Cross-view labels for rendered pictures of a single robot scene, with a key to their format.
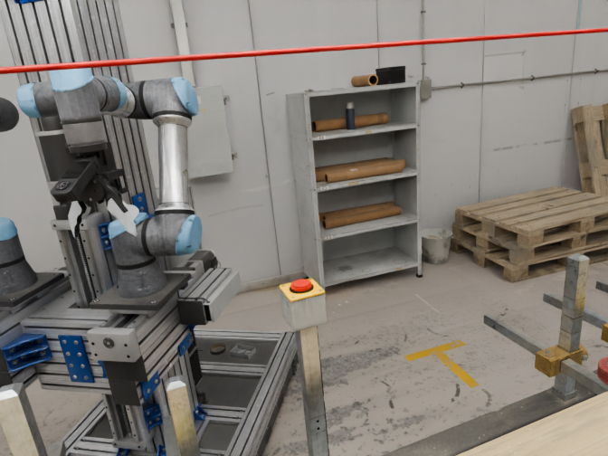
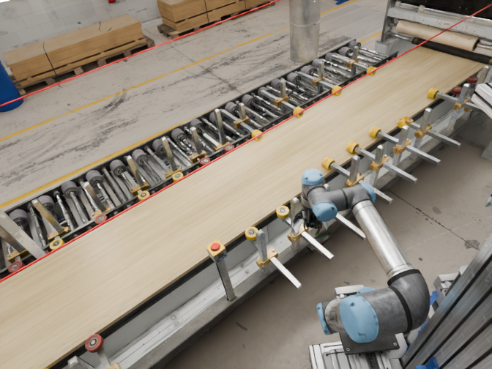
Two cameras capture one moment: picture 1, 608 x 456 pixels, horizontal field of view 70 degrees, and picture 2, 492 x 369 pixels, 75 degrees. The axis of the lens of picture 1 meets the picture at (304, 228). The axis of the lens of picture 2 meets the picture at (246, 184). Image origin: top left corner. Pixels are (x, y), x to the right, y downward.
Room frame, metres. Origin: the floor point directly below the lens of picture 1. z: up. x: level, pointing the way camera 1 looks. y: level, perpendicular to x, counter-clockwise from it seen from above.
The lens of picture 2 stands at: (1.68, 0.03, 2.49)
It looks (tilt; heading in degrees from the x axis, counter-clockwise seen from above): 45 degrees down; 169
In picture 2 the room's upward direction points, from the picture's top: 9 degrees counter-clockwise
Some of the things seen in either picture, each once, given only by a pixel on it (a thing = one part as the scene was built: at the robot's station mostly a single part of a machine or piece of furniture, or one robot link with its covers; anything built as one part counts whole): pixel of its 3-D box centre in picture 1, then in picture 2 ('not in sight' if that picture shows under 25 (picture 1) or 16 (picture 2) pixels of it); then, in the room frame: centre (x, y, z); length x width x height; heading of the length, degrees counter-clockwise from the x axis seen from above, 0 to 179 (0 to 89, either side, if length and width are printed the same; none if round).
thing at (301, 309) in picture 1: (303, 305); (217, 251); (0.77, 0.02, 1.18); 0.07 x 0.07 x 0.08; 19
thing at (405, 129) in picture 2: not in sight; (398, 154); (0.28, 1.44, 0.89); 0.04 x 0.04 x 0.48; 19
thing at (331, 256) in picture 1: (356, 189); not in sight; (3.40, -0.45, 0.78); 0.90 x 0.45 x 1.55; 106
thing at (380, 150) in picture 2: not in sight; (375, 173); (0.36, 1.21, 0.87); 0.04 x 0.04 x 0.48; 19
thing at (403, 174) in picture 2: not in sight; (381, 162); (0.35, 1.25, 0.95); 0.50 x 0.04 x 0.04; 19
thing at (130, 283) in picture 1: (138, 272); not in sight; (1.26, 0.52, 1.09); 0.15 x 0.15 x 0.10
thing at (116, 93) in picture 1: (94, 94); (326, 203); (1.03, 0.43, 1.61); 0.11 x 0.11 x 0.08; 83
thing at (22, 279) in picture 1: (8, 271); not in sight; (1.38, 1.00, 1.09); 0.15 x 0.15 x 0.10
